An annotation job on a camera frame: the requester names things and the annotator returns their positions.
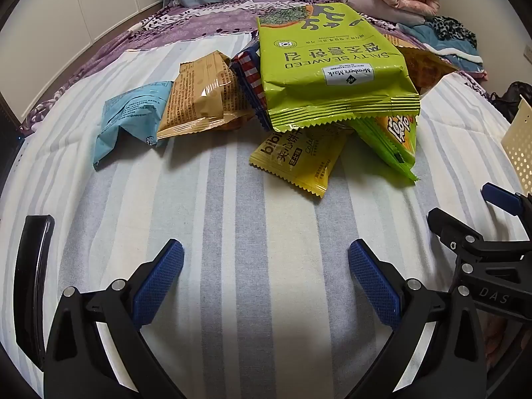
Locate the yellow sandwich biscuit packet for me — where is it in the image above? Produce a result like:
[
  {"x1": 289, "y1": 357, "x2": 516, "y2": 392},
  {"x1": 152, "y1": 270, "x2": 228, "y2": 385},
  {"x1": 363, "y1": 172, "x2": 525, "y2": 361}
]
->
[{"x1": 248, "y1": 127, "x2": 350, "y2": 201}]

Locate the purple floral bedsheet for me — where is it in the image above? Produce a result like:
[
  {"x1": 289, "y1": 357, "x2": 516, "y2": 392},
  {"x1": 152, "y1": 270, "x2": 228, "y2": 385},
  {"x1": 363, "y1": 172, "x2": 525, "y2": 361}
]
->
[{"x1": 21, "y1": 0, "x2": 491, "y2": 134}]

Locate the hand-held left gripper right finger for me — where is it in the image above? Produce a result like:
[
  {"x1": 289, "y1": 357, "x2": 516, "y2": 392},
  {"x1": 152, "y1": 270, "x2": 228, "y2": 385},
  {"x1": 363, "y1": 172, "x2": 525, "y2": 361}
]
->
[{"x1": 345, "y1": 239, "x2": 487, "y2": 399}]

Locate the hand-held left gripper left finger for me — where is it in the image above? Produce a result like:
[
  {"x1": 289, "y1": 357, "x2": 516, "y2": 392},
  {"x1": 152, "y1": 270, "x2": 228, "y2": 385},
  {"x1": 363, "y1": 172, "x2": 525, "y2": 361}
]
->
[{"x1": 44, "y1": 239, "x2": 188, "y2": 399}]

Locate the large green seaweed bag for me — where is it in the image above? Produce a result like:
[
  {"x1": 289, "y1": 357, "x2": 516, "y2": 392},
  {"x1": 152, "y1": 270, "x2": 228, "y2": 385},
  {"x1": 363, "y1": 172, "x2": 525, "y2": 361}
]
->
[{"x1": 255, "y1": 3, "x2": 420, "y2": 131}]

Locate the white grey striped sheet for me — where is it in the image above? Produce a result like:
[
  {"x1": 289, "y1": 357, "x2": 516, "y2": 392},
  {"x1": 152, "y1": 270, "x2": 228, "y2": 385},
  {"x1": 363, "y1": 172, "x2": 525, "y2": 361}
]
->
[{"x1": 0, "y1": 35, "x2": 532, "y2": 399}]

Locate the clear cracker packet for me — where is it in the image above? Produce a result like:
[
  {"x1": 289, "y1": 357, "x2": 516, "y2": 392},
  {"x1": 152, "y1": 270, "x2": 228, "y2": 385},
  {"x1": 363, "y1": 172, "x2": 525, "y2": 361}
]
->
[{"x1": 374, "y1": 29, "x2": 460, "y2": 96}]

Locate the black handbag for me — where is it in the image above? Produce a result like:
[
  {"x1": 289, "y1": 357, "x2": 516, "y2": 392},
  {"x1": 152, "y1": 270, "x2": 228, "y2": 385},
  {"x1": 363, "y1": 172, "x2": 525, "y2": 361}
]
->
[{"x1": 496, "y1": 81, "x2": 532, "y2": 123}]

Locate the tan snack packet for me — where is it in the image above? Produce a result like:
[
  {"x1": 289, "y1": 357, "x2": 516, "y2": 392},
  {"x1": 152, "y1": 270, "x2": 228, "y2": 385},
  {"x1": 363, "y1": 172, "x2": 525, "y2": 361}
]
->
[{"x1": 157, "y1": 50, "x2": 254, "y2": 140}]

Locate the blue red checkered packet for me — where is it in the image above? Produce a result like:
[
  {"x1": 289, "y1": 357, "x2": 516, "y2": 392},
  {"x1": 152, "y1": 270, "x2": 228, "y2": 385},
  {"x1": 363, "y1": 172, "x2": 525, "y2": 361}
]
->
[{"x1": 230, "y1": 42, "x2": 275, "y2": 134}]

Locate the green orange chips packet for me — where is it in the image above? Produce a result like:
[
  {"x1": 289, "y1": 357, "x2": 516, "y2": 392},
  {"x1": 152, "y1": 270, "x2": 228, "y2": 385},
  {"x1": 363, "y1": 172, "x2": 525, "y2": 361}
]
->
[{"x1": 353, "y1": 114, "x2": 417, "y2": 184}]

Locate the white wardrobe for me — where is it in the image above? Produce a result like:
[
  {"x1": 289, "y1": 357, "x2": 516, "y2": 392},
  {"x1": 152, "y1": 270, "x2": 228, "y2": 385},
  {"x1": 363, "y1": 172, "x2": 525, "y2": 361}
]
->
[{"x1": 0, "y1": 0, "x2": 163, "y2": 75}]

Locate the cream perforated plastic basket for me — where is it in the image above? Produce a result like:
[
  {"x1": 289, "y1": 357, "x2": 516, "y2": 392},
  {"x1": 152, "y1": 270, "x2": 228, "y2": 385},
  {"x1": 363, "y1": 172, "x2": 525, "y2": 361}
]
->
[{"x1": 501, "y1": 95, "x2": 532, "y2": 194}]

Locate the blue fleece garment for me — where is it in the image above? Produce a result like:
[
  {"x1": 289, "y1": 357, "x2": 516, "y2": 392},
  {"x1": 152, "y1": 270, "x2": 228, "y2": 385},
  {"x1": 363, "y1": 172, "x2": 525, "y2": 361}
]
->
[{"x1": 409, "y1": 23, "x2": 485, "y2": 73}]

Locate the pink floral quilt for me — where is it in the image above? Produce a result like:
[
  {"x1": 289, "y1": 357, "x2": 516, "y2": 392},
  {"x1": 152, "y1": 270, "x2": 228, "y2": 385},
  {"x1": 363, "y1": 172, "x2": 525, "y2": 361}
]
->
[{"x1": 374, "y1": 0, "x2": 441, "y2": 26}]

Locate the leopard print cloth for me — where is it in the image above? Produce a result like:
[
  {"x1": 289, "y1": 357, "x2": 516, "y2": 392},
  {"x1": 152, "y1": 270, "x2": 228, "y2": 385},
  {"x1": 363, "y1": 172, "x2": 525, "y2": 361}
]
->
[{"x1": 430, "y1": 16, "x2": 478, "y2": 51}]

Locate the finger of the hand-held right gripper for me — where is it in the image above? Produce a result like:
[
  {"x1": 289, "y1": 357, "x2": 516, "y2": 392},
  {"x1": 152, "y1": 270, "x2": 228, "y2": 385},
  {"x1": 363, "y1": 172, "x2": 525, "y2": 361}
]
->
[
  {"x1": 427, "y1": 207, "x2": 532, "y2": 261},
  {"x1": 481, "y1": 182, "x2": 532, "y2": 219}
]

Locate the black smartphone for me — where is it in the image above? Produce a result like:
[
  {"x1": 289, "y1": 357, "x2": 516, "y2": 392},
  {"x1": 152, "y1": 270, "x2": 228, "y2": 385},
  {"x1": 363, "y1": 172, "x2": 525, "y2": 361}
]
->
[{"x1": 12, "y1": 215, "x2": 56, "y2": 370}]

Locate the light blue snack packet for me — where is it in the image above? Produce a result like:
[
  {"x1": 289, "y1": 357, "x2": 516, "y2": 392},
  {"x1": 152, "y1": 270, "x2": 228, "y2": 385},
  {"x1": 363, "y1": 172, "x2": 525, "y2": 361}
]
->
[{"x1": 92, "y1": 81, "x2": 174, "y2": 171}]

